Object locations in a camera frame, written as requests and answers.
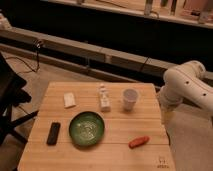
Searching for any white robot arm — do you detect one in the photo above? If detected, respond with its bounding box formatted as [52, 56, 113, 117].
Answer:
[157, 60, 213, 124]

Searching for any green ceramic bowl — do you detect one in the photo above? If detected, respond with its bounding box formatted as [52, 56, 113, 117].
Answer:
[69, 111, 105, 147]

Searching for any white paper cup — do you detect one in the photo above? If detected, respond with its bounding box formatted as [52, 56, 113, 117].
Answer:
[123, 89, 138, 111]

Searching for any white figurine bottle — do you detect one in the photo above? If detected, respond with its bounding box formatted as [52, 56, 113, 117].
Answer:
[99, 84, 111, 112]

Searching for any white rectangular block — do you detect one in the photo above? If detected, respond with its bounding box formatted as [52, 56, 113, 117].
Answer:
[64, 93, 76, 108]

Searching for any black remote control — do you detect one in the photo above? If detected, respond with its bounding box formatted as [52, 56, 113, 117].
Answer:
[46, 122, 61, 145]

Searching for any black office chair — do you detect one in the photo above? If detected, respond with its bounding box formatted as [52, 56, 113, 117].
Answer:
[0, 52, 38, 145]

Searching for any black cable at rail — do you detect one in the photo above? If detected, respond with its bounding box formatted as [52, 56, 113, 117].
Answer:
[139, 56, 151, 73]

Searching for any black cable on floor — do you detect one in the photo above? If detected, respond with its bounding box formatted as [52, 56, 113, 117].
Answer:
[4, 40, 45, 74]

